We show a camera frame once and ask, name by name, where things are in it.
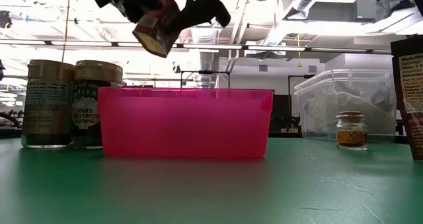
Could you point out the clear plastic storage box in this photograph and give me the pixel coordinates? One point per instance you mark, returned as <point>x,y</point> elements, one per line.
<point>380,82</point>

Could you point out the small cork-top glass jar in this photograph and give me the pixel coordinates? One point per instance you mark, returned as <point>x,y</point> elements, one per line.
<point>351,134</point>

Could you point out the red-lid spice tin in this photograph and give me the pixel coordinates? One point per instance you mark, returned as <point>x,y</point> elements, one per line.
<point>157,32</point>

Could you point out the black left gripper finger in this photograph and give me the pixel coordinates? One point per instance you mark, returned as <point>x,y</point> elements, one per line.
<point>205,6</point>
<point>135,2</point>

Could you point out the pink plastic bin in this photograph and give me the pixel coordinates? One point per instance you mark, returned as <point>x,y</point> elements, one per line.
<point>185,125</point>

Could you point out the grey ceiling air unit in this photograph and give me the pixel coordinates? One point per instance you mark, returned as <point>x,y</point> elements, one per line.
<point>343,11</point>

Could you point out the dark brown spice pouch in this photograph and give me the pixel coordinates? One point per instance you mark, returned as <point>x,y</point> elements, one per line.
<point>409,85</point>

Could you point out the gold-lid seasoning jar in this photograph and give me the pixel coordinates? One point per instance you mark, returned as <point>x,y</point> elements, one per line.
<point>48,111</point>
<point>96,115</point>

